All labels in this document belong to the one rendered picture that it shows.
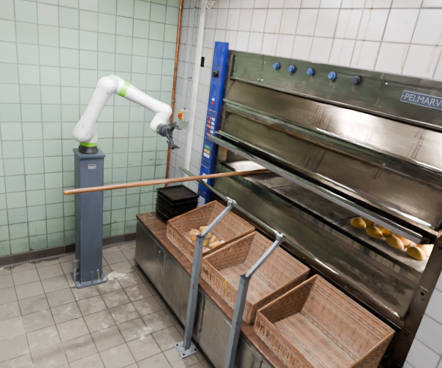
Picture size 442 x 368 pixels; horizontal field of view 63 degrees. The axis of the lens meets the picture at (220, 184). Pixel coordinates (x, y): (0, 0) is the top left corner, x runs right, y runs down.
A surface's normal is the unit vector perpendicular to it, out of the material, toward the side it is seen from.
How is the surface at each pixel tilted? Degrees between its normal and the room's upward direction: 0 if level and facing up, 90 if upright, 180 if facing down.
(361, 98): 90
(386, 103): 92
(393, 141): 70
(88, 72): 90
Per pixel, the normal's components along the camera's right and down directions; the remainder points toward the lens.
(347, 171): -0.73, -0.22
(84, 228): 0.54, 0.37
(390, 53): -0.82, 0.11
